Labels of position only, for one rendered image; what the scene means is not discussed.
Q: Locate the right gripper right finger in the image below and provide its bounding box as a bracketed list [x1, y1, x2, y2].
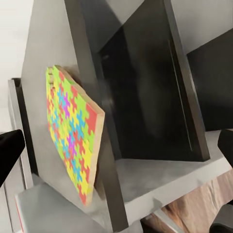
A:
[217, 129, 233, 167]

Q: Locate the jigsaw puzzle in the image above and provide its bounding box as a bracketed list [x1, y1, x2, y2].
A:
[46, 65, 105, 207]

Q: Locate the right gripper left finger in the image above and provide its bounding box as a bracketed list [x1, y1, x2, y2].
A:
[0, 129, 25, 187]

